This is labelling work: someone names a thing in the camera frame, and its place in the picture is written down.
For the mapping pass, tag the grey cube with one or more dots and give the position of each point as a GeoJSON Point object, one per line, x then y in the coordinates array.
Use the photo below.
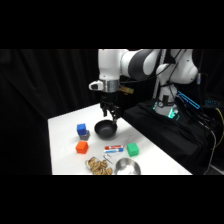
{"type": "Point", "coordinates": [85, 136]}

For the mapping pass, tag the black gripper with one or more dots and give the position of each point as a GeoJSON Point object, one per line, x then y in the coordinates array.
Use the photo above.
{"type": "Point", "coordinates": [108, 98]}

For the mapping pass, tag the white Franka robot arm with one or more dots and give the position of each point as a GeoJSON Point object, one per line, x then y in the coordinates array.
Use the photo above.
{"type": "Point", "coordinates": [110, 63]}

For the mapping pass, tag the striped tiger plush toy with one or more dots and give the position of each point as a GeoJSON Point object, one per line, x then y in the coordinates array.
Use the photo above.
{"type": "Point", "coordinates": [98, 166]}

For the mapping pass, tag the green cube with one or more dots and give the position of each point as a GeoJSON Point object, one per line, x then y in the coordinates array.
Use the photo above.
{"type": "Point", "coordinates": [132, 149]}

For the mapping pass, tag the black bowl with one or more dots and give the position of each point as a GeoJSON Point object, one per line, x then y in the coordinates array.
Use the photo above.
{"type": "Point", "coordinates": [105, 130]}

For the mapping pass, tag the blue cube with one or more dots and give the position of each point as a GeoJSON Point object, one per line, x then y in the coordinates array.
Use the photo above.
{"type": "Point", "coordinates": [81, 128]}

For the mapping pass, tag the black curtain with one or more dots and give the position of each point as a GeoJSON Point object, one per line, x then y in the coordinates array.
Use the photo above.
{"type": "Point", "coordinates": [40, 83]}

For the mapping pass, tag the orange cube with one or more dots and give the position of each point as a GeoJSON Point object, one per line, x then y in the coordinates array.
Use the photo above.
{"type": "Point", "coordinates": [81, 147]}

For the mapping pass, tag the red marker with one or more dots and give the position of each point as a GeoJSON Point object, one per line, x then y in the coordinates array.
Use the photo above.
{"type": "Point", "coordinates": [114, 147]}

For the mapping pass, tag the black cloth-covered robot stand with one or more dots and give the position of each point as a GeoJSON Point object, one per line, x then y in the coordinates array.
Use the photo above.
{"type": "Point", "coordinates": [160, 133]}

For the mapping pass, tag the blue-lit control box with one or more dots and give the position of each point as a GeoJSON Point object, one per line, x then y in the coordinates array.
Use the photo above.
{"type": "Point", "coordinates": [188, 100]}

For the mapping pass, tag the blue marker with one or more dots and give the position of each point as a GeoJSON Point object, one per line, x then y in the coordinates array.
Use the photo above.
{"type": "Point", "coordinates": [113, 150]}

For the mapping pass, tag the green base light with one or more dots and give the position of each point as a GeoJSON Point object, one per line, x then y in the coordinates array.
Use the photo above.
{"type": "Point", "coordinates": [172, 114]}

